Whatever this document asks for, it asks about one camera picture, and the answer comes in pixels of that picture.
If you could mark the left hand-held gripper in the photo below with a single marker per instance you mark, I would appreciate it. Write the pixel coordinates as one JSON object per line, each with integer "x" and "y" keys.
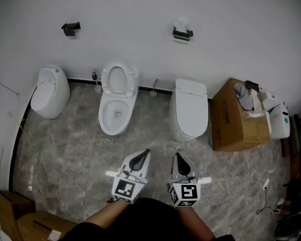
{"x": 125, "y": 188}

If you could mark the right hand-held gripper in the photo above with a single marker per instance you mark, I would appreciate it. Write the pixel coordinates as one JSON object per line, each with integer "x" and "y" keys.
{"x": 188, "y": 192}

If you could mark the white toilet paper roll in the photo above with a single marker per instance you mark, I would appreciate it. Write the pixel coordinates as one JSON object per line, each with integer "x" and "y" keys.
{"x": 181, "y": 24}

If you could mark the person's right forearm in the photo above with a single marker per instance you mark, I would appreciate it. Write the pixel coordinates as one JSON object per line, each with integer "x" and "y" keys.
{"x": 195, "y": 222}

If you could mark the person's left forearm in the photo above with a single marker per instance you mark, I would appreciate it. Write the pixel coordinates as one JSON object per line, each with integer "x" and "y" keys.
{"x": 102, "y": 216}

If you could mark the white toilet with open lid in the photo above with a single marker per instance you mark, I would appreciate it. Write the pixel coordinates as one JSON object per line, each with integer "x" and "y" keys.
{"x": 115, "y": 114}

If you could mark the white square closed toilet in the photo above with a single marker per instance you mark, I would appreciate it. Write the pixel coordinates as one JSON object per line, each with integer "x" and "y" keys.
{"x": 189, "y": 109}

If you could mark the white appliance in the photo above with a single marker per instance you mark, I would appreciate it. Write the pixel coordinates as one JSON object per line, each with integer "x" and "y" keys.
{"x": 279, "y": 122}

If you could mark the white egg-shaped toilet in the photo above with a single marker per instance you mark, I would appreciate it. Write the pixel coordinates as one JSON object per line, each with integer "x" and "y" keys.
{"x": 49, "y": 94}

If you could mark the person's black shirt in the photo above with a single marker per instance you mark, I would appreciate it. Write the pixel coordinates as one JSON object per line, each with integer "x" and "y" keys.
{"x": 145, "y": 222}

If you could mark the large open cardboard box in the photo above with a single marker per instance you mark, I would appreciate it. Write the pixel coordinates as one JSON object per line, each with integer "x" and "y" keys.
{"x": 228, "y": 124}

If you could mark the white power strip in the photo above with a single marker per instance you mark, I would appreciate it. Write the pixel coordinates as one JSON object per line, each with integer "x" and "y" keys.
{"x": 265, "y": 183}

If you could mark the beige cloth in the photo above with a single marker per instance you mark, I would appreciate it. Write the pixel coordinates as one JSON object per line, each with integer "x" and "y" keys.
{"x": 256, "y": 109}

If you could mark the grey cloth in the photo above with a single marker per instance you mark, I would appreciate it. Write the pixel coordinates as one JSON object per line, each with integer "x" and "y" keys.
{"x": 242, "y": 95}

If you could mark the black water valve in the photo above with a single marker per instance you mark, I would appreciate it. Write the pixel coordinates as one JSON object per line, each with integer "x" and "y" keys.
{"x": 94, "y": 76}

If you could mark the white power adapter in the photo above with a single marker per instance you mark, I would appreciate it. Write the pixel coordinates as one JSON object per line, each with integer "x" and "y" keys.
{"x": 280, "y": 201}

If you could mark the light brown cardboard box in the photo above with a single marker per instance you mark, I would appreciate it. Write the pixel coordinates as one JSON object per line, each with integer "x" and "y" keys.
{"x": 37, "y": 226}

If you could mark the black wall paper holder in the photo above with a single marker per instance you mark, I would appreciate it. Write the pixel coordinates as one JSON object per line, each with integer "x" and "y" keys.
{"x": 70, "y": 28}
{"x": 183, "y": 34}

